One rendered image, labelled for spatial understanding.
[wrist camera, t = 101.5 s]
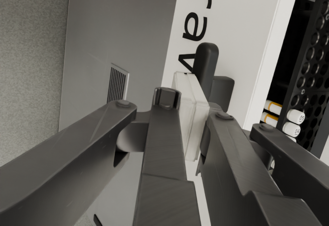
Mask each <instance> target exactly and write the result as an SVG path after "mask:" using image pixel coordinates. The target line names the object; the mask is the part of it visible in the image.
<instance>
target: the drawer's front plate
mask: <svg viewBox="0 0 329 226"><path fill-rule="evenodd" d="M294 2H295V0H212V2H211V8H210V9H207V5H208V0H177V1H176V7H175V12H174V18H173V23H172V29H171V34H170V40H169V45H168V50H167V56H166V61H165V67H164V74H163V79H162V85H161V87H167V88H171V86H172V81H173V76H174V73H175V72H176V71H179V72H184V73H191V71H189V70H188V69H187V68H186V67H185V66H184V65H183V64H182V63H181V62H179V61H178V58H179V55H180V54H193V53H196V49H197V47H198V45H199V44H200V43H203V42H208V43H214V44H216V45H217V46H218V49H219V56H218V61H217V65H216V69H215V73H214V76H227V77H230V78H232V79H233V80H234V81H235V84H234V88H233V92H232V96H231V100H230V104H229V108H228V111H227V114H229V115H232V116H233V117H234V118H235V119H236V120H237V122H238V123H239V125H240V127H241V128H242V129H245V130H248V131H251V129H252V125H253V124H255V123H259V122H260V119H261V115H262V112H263V108H264V105H265V102H266V98H267V95H268V91H269V88H270V84H271V81H272V78H273V74H274V71H275V67H276V64H277V61H278V57H279V54H280V51H281V47H282V43H283V40H284V36H285V33H286V30H287V26H288V23H289V19H290V16H291V12H292V9H293V6H294ZM190 12H194V13H196V14H197V16H198V29H197V33H196V36H199V35H200V34H201V32H202V29H203V23H204V18H203V17H207V28H206V32H205V35H204V37H203V38H202V39H201V40H200V41H192V40H189V39H186V38H182V37H183V33H186V32H185V20H186V17H187V15H188V14H189V13H190ZM200 153H201V151H199V155H198V159H197V160H195V162H192V161H186V160H185V164H186V172H187V180H189V181H194V184H195V190H196V195H197V201H198V208H199V214H200V220H201V226H211V223H210V218H209V213H208V207H207V202H206V197H205V192H204V187H203V182H202V178H201V173H199V174H198V176H195V174H196V170H197V165H198V161H199V157H200Z"/></svg>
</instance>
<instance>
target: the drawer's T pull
mask: <svg viewBox="0 0 329 226"><path fill-rule="evenodd" d="M218 56H219V49H218V46H217V45H216V44H214V43H208V42H203V43H200V44H199V45H198V47H197V49H196V53H195V58H194V63H193V67H192V72H191V73H192V74H195V76H196V77H197V80H198V82H199V84H200V86H201V89H202V91H203V93H204V95H205V97H206V100H207V102H212V103H216V104H218V105H219V106H220V107H221V108H222V110H223V112H225V113H227V111H228V108H229V104H230V100H231V96H232V92H233V88H234V84H235V81H234V80H233V79H232V78H230V77H227V76H214V73H215V69H216V65H217V61H218Z"/></svg>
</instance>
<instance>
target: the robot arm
mask: <svg viewBox="0 0 329 226"><path fill-rule="evenodd" d="M199 151H201V153H200V157H199V161H198V165H197V170H196V174H195V176H198V174H199V173H201V178H202V182H203V187H204V192H205V197H206V202H207V207H208V213H209V218H210V223H211V226H329V166H328V165H327V164H325V163H324V162H323V161H321V160H320V159H318V158H317V157H316V156H314V155H313V154H311V153H310V152H308V151H307V150H306V149H304V148H303V147H301V146H300V145H299V144H297V143H296V142H294V141H293V140H292V139H290V138H289V137H288V136H286V135H285V134H283V133H282V132H281V131H279V130H278V129H276V128H274V127H273V126H271V125H269V124H264V123H262V124H259V123H255V124H253V125H252V129H251V131H248V130H245V129H242V128H241V127H240V125H239V123H238V122H237V120H236V119H235V118H234V117H233V116H232V115H229V114H227V113H225V112H223V110H222V108H221V107H220V106H219V105H218V104H216V103H212V102H207V100H206V97H205V95H204V93H203V91H202V89H201V86H200V84H199V82H198V80H197V77H196V76H195V74H189V73H187V74H184V72H179V71H176V72H175V73H174V76H173V81H172V86H171V88H167V87H156V88H155V90H154V95H153V100H152V105H151V110H149V111H146V112H137V106H136V105H135V104H134V103H132V102H129V101H127V100H113V101H111V102H109V103H107V104H105V105H104V106H102V107H100V108H99V109H97V110H95V111H94V112H92V113H90V114H89V115H87V116H85V117H84V118H82V119H80V120H79V121H77V122H75V123H74V124H72V125H70V126H68V127H67V128H65V129H63V130H62V131H60V132H58V133H56V134H55V135H53V136H51V137H50V138H48V139H46V140H45V141H43V142H41V143H40V144H38V145H36V146H35V147H33V148H31V149H30V150H28V151H26V152H25V153H23V154H21V155H20V156H18V157H16V158H14V159H13V160H11V161H9V162H8V163H6V164H4V165H3V166H1V167H0V226H74V225H75V224H76V222H77V221H78V220H79V219H80V218H81V216H82V215H83V214H84V213H85V211H86V210H87V209H88V208H89V207H90V205H91V204H92V203H93V202H94V201H95V199H96V198H97V197H98V196H99V194H100V193H101V192H102V191H103V190H104V188H105V187H106V186H107V185H108V184H109V182H110V181H111V180H112V179H113V178H114V176H115V175H116V174H117V173H118V172H119V170H120V169H121V168H122V167H123V165H124V164H125V163H126V162H127V161H128V159H129V156H130V152H143V159H142V165H141V173H140V179H139V185H138V192H137V198H136V204H135V210H134V217H133V222H132V226H201V220H200V214H199V208H198V201H197V195H196V190H195V184H194V181H189V180H187V172H186V164H185V160H186V161H192V162H195V160H197V159H198V155H199ZM273 158H274V163H275V165H274V169H273V172H272V174H270V173H269V168H270V165H271V162H272V159H273Z"/></svg>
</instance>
